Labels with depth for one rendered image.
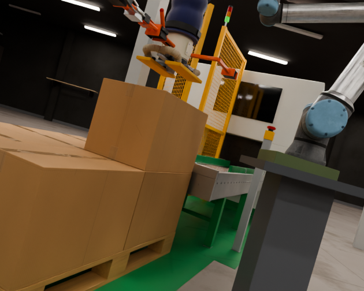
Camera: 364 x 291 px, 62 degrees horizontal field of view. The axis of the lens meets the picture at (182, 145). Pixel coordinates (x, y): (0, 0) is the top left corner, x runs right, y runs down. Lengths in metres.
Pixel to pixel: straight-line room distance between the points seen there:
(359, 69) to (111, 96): 1.14
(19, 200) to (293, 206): 1.08
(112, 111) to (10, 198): 0.73
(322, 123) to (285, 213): 0.42
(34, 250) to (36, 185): 0.22
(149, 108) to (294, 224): 0.86
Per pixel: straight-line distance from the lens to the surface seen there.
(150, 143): 1.47
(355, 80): 1.42
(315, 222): 1.51
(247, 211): 2.54
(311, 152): 1.50
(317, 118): 1.34
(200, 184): 2.03
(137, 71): 3.26
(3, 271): 1.16
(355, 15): 1.69
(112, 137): 1.60
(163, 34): 1.67
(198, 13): 1.90
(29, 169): 1.05
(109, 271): 1.55
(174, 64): 1.68
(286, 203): 1.44
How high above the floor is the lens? 0.73
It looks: 1 degrees down
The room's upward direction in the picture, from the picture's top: 16 degrees clockwise
